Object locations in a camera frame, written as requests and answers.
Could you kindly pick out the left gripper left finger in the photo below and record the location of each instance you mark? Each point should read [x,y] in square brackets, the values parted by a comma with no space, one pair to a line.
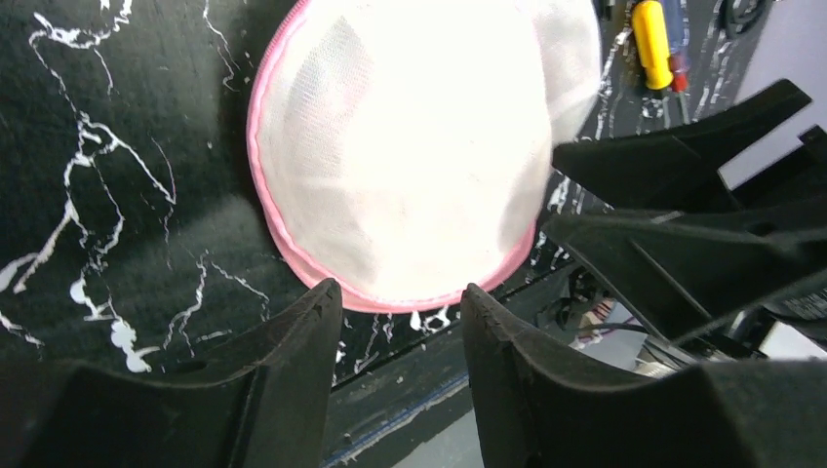
[258,400]

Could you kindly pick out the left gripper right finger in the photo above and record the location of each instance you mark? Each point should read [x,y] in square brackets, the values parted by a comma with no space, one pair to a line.
[540,403]

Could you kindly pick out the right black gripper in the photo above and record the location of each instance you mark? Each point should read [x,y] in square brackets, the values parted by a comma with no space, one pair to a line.
[683,274]

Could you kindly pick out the white mesh laundry bag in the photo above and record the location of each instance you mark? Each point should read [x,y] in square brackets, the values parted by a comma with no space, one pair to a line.
[403,148]

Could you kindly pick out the yellow red screwdriver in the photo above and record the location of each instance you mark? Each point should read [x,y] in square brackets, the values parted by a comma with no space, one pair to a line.
[660,67]

